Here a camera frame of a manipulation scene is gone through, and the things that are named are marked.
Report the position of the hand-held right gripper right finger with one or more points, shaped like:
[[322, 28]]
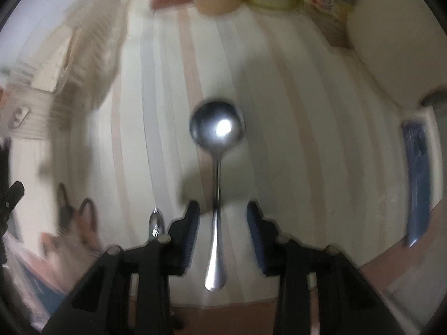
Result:
[[256, 226]]

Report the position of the white pink electric kettle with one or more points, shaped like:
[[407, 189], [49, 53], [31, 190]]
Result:
[[394, 42]]

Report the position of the small brown packet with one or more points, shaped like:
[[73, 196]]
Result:
[[340, 36]]

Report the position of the round bowl steel spoon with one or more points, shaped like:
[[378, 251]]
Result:
[[214, 125]]

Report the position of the blue smartphone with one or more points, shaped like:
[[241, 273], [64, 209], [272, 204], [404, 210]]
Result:
[[417, 181]]

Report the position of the striped cat print tablecloth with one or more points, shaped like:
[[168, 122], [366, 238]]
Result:
[[297, 146]]

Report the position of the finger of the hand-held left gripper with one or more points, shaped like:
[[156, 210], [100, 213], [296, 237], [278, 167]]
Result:
[[14, 192]]

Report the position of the red powder packet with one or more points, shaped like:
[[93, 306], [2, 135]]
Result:
[[171, 0]]

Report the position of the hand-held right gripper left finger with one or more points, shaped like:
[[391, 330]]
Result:
[[190, 223]]

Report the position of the clear plastic container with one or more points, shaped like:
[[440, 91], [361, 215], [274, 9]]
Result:
[[87, 69]]

